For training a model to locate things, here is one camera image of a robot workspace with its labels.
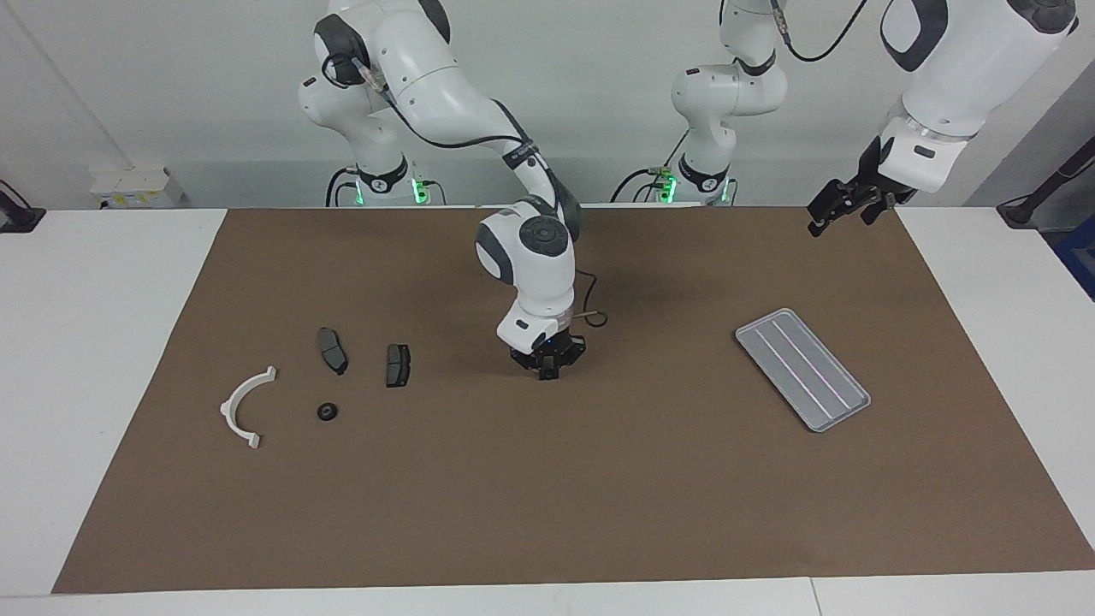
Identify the blue box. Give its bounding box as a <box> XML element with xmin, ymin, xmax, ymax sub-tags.
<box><xmin>1054</xmin><ymin>224</ymin><xmax>1095</xmax><ymax>302</ymax></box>

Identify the black clamp mount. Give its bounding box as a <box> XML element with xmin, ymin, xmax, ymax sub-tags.
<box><xmin>0</xmin><ymin>180</ymin><xmax>45</xmax><ymax>234</ymax></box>

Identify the brown table mat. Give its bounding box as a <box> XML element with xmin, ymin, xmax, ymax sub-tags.
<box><xmin>51</xmin><ymin>205</ymin><xmax>1095</xmax><ymax>594</ymax></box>

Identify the curved dark brake pad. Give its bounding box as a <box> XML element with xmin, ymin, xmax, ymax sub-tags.
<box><xmin>317</xmin><ymin>327</ymin><xmax>350</xmax><ymax>376</ymax></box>

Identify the white semicircular bracket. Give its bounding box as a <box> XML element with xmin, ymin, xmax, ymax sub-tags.
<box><xmin>220</xmin><ymin>365</ymin><xmax>279</xmax><ymax>451</ymax></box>

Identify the white power box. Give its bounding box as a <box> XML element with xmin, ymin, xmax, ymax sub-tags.
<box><xmin>90</xmin><ymin>165</ymin><xmax>185</xmax><ymax>210</ymax></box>

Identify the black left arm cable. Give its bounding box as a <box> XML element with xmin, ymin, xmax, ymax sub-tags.
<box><xmin>770</xmin><ymin>0</ymin><xmax>869</xmax><ymax>64</ymax></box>

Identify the grey metal tray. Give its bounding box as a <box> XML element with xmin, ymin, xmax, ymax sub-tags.
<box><xmin>736</xmin><ymin>308</ymin><xmax>872</xmax><ymax>433</ymax></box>

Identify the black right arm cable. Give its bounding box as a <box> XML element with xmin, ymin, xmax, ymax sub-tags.
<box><xmin>323</xmin><ymin>53</ymin><xmax>608</xmax><ymax>330</ymax></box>

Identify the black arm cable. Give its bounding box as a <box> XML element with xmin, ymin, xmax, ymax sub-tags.
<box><xmin>770</xmin><ymin>0</ymin><xmax>869</xmax><ymax>64</ymax></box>
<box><xmin>323</xmin><ymin>53</ymin><xmax>608</xmax><ymax>330</ymax></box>

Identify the black stand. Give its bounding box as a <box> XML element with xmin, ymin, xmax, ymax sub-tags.
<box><xmin>997</xmin><ymin>137</ymin><xmax>1095</xmax><ymax>228</ymax></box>

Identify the black left base cable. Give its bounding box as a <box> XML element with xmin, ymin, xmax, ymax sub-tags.
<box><xmin>609</xmin><ymin>167</ymin><xmax>677</xmax><ymax>204</ymax></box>

